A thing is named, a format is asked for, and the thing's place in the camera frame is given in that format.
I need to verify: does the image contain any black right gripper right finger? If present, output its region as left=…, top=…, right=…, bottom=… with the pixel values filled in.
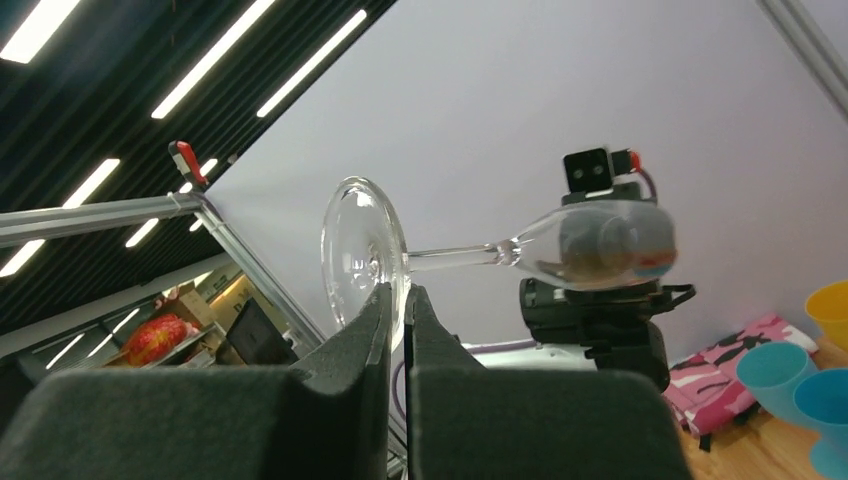
left=406, top=286, right=691, bottom=479

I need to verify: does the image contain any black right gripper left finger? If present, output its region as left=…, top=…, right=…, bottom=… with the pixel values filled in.
left=1, top=285, right=393, bottom=479

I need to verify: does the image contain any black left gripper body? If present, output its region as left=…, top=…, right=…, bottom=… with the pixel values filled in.
left=517, top=182, right=696, bottom=361

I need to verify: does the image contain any clear wine glass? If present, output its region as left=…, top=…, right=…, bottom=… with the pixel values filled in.
left=321, top=176, right=678, bottom=349

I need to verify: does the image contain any blue wine glass front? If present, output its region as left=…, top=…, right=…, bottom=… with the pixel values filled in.
left=736, top=342, right=819, bottom=429

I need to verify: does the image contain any blue wine glass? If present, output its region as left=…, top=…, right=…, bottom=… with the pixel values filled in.
left=793, top=368, right=847, bottom=479
left=736, top=342, right=819, bottom=429

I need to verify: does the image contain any yellow wine glass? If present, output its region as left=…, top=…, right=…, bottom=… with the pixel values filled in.
left=805, top=280, right=847, bottom=351

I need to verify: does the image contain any pink camouflage cloth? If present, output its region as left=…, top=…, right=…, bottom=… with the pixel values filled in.
left=664, top=314, right=819, bottom=452

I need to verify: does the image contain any red orange bag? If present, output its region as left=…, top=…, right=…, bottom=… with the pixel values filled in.
left=122, top=314, right=199, bottom=367

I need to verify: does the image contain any red clamp handle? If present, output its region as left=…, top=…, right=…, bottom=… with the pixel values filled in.
left=168, top=140, right=209, bottom=191

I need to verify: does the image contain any aluminium frame post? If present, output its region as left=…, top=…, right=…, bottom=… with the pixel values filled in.
left=1, top=194, right=325, bottom=355

